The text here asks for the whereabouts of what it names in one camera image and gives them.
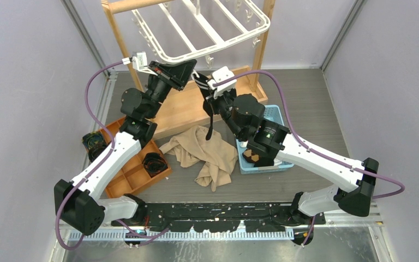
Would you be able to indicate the light blue plastic basket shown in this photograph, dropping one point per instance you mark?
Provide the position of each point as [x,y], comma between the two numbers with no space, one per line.
[272,113]

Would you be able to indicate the rolled black sock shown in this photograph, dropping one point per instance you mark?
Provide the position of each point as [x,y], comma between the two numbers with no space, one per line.
[154,164]

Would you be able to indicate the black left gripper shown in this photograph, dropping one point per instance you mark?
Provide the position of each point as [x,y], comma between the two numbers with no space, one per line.
[177,73]

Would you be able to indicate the brown argyle sock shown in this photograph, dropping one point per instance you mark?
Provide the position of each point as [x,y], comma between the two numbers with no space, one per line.
[250,157]

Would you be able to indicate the beige crumpled cloth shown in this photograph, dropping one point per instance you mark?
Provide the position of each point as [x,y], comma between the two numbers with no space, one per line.
[191,147]

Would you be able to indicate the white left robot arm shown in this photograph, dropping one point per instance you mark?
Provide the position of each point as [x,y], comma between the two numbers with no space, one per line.
[78,202]

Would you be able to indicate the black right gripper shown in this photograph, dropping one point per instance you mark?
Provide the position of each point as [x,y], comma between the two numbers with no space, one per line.
[214,101]

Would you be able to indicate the rolled dark green sock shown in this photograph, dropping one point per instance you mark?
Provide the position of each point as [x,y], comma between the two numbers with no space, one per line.
[96,150]

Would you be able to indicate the white plastic clip hanger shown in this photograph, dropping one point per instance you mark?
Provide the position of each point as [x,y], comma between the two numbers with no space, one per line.
[202,32]

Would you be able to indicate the orange compartment tray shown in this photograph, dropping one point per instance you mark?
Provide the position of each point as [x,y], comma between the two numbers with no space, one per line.
[132,177]

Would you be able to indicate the wooden hanger stand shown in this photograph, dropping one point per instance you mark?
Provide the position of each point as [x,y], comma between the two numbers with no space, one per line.
[183,109]

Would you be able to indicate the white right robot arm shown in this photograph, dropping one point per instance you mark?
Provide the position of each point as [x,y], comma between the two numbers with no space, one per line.
[353,183]

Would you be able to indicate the black white-striped sock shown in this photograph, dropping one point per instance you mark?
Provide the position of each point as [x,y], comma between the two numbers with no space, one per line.
[202,82]

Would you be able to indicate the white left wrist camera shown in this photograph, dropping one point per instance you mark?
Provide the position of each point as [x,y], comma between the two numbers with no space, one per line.
[139,62]

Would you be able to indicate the rolled dark patterned sock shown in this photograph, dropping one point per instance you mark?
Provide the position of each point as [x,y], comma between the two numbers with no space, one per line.
[93,140]

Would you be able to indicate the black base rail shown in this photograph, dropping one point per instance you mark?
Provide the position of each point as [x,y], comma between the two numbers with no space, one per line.
[217,217]

